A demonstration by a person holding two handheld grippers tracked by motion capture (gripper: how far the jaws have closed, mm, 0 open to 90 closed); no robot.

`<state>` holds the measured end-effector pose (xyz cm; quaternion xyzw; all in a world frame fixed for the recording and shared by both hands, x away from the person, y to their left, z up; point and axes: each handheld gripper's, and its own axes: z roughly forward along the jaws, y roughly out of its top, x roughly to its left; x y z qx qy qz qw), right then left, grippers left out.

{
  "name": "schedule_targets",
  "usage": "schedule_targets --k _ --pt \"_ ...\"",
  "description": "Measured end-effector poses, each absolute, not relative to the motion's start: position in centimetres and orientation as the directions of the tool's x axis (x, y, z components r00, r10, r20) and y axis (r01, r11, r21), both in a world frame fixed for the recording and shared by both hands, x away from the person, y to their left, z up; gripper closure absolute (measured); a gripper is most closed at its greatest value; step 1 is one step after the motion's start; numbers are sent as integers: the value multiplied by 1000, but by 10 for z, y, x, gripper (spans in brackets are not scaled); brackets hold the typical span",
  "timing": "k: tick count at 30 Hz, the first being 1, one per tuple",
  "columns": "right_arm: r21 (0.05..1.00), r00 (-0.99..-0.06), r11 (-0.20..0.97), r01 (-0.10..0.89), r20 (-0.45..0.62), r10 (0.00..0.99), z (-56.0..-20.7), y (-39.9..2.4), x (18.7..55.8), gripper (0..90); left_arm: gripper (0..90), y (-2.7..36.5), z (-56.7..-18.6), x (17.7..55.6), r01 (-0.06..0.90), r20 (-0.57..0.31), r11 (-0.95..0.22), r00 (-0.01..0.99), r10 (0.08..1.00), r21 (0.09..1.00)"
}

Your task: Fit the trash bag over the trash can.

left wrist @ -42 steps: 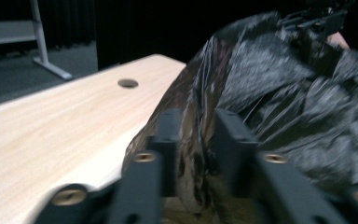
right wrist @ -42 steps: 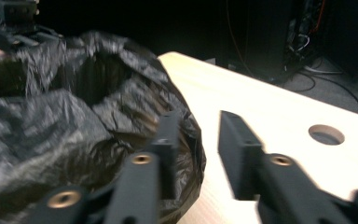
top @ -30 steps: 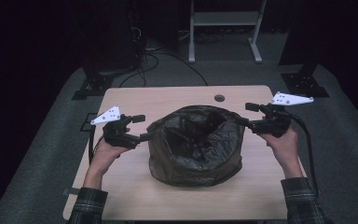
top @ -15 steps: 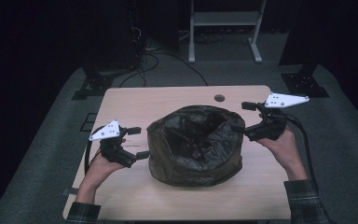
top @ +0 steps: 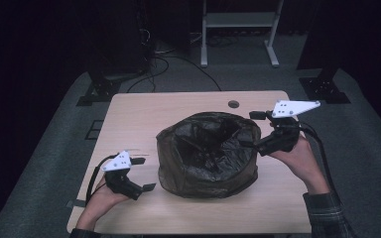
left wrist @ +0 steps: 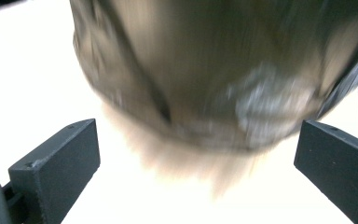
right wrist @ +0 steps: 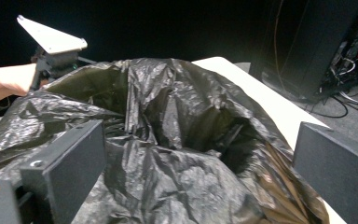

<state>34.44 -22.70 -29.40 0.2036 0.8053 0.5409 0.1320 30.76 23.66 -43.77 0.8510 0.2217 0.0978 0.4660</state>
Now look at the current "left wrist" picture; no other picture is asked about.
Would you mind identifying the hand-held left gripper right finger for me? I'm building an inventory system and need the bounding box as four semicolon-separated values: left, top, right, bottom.
293;119;358;224

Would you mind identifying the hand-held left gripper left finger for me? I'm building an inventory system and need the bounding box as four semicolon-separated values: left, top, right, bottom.
7;118;102;224

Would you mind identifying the black plastic garbage bag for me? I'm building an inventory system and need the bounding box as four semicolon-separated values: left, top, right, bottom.
69;0;358;153

